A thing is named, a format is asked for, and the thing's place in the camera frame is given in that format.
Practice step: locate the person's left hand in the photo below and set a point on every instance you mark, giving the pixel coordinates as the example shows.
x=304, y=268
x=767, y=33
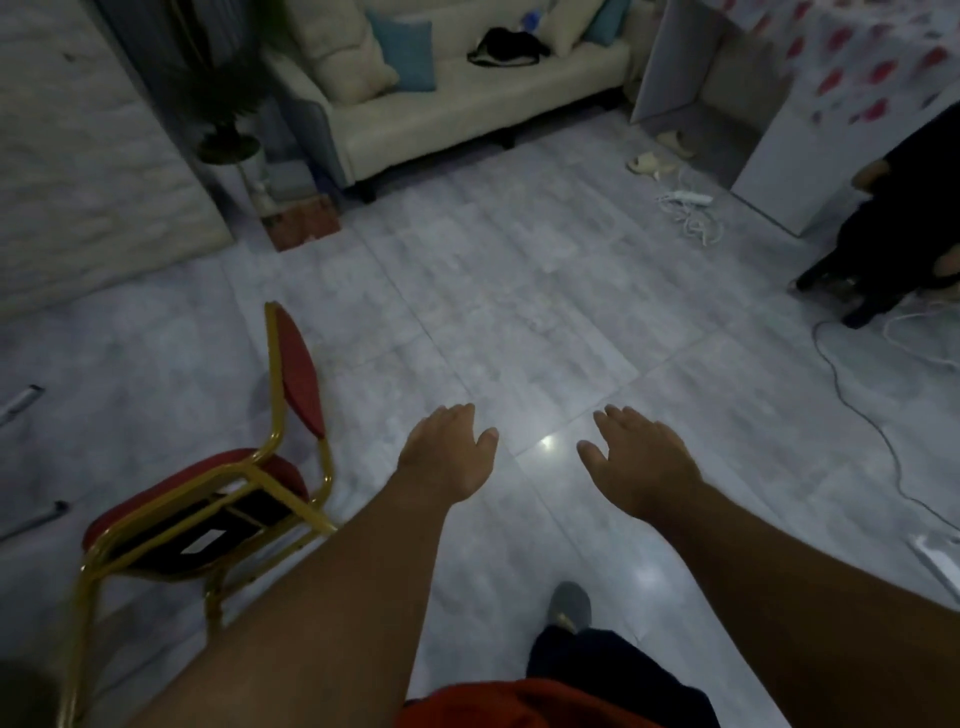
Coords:
x=442, y=457

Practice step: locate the person's right hand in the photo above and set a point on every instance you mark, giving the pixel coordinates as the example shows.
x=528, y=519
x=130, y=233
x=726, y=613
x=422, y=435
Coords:
x=645, y=469

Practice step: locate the person's left thumb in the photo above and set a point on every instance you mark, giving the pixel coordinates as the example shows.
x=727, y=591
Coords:
x=487, y=444

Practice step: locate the person's right thumb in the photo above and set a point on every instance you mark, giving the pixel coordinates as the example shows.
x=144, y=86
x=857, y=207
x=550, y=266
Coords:
x=592, y=456

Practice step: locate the person's left forearm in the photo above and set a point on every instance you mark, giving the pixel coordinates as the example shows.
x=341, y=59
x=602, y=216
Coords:
x=330, y=622

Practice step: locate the person's right forearm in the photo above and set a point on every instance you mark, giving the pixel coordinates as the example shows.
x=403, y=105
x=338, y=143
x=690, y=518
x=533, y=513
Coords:
x=810, y=630

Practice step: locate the grey slipper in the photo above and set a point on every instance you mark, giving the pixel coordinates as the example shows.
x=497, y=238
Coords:
x=570, y=606

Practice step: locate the person's dark trouser leg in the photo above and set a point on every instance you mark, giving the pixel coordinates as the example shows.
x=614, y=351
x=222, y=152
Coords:
x=615, y=675

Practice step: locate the person's red shirt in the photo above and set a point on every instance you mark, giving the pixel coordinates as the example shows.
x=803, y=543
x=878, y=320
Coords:
x=517, y=709

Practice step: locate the cream sofa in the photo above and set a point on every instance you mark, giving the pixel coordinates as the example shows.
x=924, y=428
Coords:
x=465, y=97

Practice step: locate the white table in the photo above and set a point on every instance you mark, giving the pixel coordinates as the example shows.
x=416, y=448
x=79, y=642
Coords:
x=787, y=142

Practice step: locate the black bag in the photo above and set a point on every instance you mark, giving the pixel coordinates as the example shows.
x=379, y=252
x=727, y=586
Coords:
x=506, y=45

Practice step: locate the teal cushion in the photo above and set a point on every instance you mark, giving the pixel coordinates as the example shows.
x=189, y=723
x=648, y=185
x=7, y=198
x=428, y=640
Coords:
x=405, y=52
x=606, y=19

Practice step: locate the cream cushion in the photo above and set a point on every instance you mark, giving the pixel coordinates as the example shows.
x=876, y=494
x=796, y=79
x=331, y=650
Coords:
x=337, y=49
x=566, y=22

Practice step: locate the potted green plant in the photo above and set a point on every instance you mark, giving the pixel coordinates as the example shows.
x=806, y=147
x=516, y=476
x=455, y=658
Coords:
x=221, y=97

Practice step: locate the grey metal rod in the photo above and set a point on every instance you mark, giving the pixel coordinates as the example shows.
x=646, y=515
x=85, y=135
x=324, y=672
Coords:
x=34, y=520
x=19, y=403

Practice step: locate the white tablecloth with red flowers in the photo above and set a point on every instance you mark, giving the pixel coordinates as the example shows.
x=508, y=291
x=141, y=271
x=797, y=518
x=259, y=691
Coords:
x=847, y=52

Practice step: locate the red chair with gold frame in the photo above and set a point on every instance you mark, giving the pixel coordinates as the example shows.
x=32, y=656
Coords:
x=300, y=382

